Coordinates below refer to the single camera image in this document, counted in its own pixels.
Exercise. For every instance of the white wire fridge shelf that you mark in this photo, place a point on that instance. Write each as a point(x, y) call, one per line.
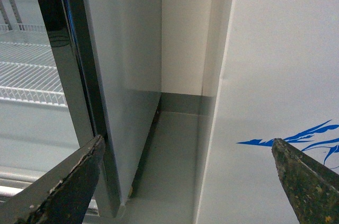
point(28, 70)

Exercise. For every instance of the white chest freezer blue rim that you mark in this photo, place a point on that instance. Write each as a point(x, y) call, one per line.
point(271, 72)

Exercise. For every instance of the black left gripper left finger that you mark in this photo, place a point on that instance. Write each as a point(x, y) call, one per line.
point(63, 194)

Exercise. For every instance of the tall glass-door display fridge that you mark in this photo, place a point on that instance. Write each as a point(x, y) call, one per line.
point(108, 57)

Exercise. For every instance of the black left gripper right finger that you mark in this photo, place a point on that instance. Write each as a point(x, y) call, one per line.
point(311, 187)

